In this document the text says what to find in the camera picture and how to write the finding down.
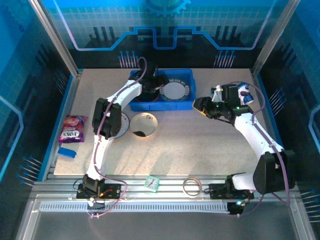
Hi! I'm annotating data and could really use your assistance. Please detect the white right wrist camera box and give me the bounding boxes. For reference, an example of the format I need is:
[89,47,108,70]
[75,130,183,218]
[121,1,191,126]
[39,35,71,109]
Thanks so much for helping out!
[211,84,223,102]

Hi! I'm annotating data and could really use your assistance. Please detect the white plate green lettered rim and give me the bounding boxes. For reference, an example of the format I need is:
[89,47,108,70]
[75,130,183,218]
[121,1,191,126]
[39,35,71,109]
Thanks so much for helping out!
[159,77,192,102]

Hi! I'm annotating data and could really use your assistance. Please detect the white slotted cable duct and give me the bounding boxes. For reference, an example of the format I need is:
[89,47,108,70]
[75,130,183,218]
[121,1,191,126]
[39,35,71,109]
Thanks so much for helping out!
[39,201,230,214]

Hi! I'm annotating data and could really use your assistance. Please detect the aluminium table rail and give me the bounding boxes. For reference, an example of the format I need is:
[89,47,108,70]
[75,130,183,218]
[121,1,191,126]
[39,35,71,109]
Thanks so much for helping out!
[32,174,301,201]

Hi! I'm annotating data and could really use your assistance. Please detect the purple candy bag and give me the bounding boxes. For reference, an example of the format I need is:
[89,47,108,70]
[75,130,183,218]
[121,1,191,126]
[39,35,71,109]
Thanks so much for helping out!
[58,114,89,144]

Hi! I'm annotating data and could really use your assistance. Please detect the white plate black ink painting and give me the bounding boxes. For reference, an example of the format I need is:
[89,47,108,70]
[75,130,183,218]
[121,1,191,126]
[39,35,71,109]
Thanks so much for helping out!
[129,112,159,138]

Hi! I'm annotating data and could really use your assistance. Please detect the small green square clock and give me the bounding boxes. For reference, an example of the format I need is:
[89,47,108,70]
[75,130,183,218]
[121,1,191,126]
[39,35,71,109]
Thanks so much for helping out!
[144,175,160,193]

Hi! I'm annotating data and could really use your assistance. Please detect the blue table edge trim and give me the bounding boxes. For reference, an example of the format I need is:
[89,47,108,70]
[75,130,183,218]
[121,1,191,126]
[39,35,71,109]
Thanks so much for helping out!
[254,72,295,182]
[37,72,80,182]

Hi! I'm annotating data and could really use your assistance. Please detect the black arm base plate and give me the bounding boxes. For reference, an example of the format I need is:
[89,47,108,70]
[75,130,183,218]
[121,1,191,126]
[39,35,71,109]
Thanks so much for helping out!
[76,183,121,201]
[209,183,255,201]

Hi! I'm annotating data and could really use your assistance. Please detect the white plate orange sunburst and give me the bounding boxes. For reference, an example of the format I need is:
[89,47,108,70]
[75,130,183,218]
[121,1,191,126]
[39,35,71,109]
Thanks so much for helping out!
[109,111,131,140]

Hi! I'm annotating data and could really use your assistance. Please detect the tape ring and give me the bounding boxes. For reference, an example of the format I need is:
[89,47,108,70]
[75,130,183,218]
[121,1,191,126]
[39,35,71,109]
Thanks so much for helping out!
[182,177,203,198]

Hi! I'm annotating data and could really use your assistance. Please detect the aluminium frame post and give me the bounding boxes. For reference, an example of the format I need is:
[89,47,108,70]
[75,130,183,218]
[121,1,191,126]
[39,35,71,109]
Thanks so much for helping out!
[28,0,83,77]
[250,0,301,77]

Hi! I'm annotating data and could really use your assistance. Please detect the purple cable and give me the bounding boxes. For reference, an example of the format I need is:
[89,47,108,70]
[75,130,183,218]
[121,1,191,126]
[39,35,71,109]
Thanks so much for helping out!
[229,81,292,218]
[87,56,148,218]

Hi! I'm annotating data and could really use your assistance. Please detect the white blue yogurt cup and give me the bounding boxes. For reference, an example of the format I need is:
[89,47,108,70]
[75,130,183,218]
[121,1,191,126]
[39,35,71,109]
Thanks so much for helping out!
[237,83,255,105]

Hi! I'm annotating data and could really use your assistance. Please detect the blue plastic bin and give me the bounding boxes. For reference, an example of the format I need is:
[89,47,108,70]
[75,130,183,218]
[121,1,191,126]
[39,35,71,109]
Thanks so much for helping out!
[128,69,197,112]

